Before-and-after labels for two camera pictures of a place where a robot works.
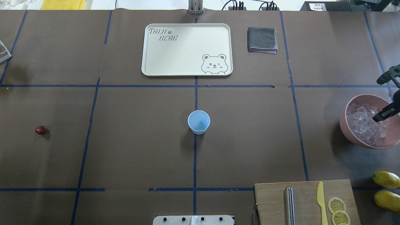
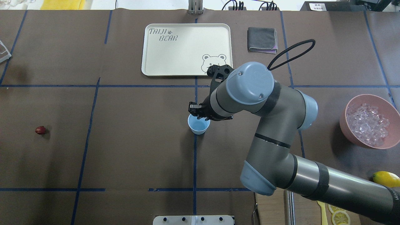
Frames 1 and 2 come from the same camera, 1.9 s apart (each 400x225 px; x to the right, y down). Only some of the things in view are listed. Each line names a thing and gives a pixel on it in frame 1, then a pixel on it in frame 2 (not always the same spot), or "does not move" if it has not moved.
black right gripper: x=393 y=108 -> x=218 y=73
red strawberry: x=40 y=130 does not move
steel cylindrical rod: x=289 y=206 does not move
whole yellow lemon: x=387 y=179 does not move
